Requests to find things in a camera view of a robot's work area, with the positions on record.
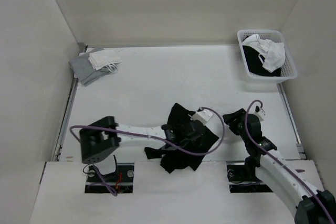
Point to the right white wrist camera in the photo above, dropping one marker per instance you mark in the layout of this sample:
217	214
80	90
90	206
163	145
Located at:
260	113

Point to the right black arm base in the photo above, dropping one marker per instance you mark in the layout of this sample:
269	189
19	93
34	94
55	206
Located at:
242	178

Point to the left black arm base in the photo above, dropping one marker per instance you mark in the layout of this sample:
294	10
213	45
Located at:
119	181

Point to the white tank top in basket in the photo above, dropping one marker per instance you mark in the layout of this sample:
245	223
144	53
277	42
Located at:
274	52

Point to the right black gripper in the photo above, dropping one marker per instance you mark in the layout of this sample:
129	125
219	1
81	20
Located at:
229	117

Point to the folded grey tank top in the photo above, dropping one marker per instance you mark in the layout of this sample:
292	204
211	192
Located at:
84	71

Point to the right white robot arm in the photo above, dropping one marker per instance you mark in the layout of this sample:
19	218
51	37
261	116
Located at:
266	165

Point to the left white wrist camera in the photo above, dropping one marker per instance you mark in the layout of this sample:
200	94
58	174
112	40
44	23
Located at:
203	115

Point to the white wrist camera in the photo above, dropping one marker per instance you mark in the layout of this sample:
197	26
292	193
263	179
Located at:
260	113
203	115

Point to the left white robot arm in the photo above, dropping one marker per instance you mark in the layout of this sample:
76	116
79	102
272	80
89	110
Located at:
103	137

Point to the white plastic basket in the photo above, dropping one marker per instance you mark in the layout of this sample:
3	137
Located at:
288	70

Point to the black tank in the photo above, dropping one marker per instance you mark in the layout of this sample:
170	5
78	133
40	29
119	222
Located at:
255	63
172	158

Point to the folded white tank top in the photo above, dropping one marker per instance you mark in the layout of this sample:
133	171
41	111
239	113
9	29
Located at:
106	59

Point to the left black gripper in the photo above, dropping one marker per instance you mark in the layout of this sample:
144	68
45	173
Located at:
184	122

